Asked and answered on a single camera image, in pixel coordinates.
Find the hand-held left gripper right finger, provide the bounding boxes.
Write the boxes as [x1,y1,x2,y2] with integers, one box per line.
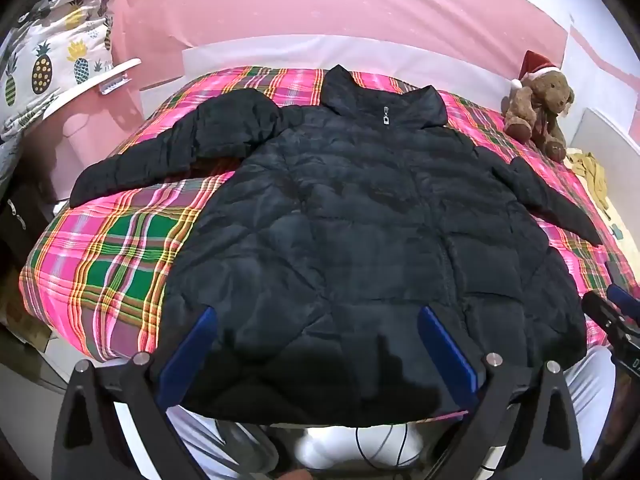
[417,305,587,480]

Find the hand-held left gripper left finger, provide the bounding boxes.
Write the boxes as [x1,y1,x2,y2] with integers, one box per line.
[57,306,218,480]

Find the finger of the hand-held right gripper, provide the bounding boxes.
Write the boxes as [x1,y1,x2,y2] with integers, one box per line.
[603,259,640,313]
[582,290,640,348]

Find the black puffer jacket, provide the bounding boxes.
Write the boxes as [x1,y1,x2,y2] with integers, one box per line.
[69,64,605,428]

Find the person's white pants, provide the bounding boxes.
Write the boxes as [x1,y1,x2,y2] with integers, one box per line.
[165,347,618,480]

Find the pink green plaid blanket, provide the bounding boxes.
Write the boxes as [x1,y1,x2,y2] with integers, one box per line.
[19,65,640,363]

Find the yellow cloth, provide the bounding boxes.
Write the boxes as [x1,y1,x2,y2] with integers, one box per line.
[566,149,610,210]

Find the white board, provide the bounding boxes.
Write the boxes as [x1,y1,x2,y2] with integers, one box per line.
[570,107,640,162]

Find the brown teddy bear santa hat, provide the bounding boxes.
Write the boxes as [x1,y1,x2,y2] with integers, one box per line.
[501,50,576,163]

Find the pineapple print cloth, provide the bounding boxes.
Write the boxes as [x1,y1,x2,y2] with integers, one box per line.
[0,0,117,137]

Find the black cable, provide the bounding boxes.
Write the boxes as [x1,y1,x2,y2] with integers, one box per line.
[354,426,407,467]

